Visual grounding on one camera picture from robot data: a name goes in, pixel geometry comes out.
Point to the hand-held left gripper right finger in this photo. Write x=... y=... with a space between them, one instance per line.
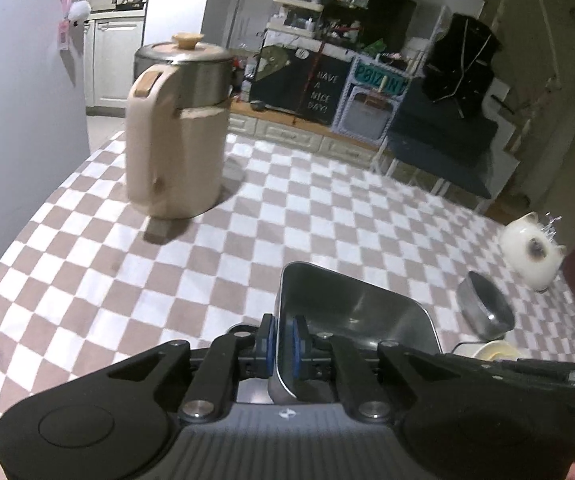
x=298 y=345

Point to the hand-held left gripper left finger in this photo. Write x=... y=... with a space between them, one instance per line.
x=267 y=345

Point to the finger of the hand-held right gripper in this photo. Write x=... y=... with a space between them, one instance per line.
x=507 y=367

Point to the round steel bowl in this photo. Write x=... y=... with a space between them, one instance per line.
x=485 y=307

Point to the square steel container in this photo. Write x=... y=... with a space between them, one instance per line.
x=357 y=310

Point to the white cat-shaped jar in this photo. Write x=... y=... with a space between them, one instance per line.
x=532 y=255

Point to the brown checkered tablecloth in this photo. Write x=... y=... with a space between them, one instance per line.
x=142 y=270

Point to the low wooden-top cabinet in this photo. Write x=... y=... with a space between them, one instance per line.
x=307 y=132

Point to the beige electric kettle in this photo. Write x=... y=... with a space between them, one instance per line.
x=180 y=150

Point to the dark navy cabinet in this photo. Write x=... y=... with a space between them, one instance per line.
x=442 y=150

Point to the white oven-print box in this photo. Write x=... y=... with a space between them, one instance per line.
x=367 y=107

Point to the black chalkboard sign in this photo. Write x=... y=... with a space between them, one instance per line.
x=325 y=92

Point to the green frog bag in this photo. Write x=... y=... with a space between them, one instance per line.
x=272 y=60

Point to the black vest with white trim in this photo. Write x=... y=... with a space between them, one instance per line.
x=462 y=65

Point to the white kitchen cabinet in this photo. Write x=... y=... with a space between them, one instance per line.
x=114 y=65

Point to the white shelf rack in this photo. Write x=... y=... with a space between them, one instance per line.
x=295 y=15

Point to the pink ribbon with pompom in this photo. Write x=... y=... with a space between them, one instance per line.
x=69 y=7

